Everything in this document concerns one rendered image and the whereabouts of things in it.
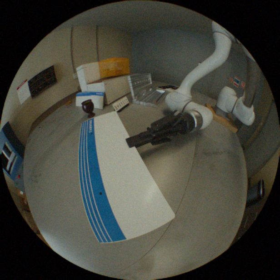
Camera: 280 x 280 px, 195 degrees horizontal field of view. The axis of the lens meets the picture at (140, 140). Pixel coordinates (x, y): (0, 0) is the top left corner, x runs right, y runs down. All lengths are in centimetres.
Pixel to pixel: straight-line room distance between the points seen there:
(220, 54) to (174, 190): 55
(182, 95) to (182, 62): 255
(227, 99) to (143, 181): 83
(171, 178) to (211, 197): 18
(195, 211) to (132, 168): 25
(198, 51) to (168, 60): 101
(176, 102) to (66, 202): 64
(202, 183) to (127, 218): 27
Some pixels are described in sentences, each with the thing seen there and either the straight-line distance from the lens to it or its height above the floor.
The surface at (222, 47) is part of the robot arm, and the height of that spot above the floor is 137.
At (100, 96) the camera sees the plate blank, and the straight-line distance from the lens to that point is 68.
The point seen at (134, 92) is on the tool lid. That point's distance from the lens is 65.
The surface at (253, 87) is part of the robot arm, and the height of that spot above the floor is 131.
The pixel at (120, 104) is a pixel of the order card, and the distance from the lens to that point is 58.
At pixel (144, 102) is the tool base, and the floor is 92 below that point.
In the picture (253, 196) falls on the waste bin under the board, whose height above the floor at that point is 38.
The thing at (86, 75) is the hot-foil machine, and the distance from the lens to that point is 85.
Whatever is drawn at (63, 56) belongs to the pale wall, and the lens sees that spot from 236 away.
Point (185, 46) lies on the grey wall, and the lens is 308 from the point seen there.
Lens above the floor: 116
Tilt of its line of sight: 49 degrees down
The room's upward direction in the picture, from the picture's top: straight up
